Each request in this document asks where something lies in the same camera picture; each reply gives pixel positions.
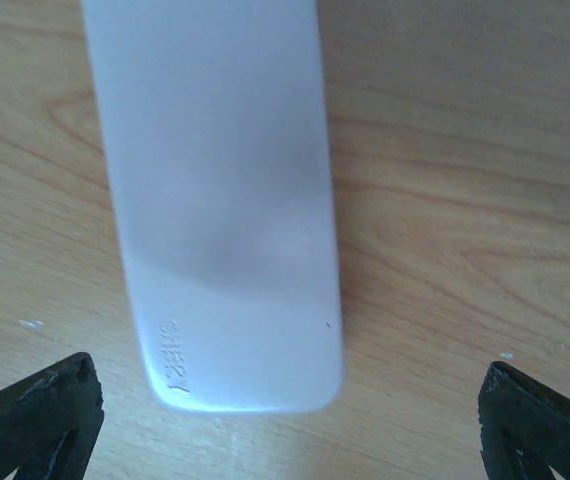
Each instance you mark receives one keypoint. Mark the white pink glasses case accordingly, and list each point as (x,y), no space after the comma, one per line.
(213,121)

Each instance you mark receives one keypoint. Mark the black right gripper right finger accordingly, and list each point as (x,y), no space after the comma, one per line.
(525,426)

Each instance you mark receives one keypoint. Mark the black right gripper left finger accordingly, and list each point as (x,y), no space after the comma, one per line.
(50,421)

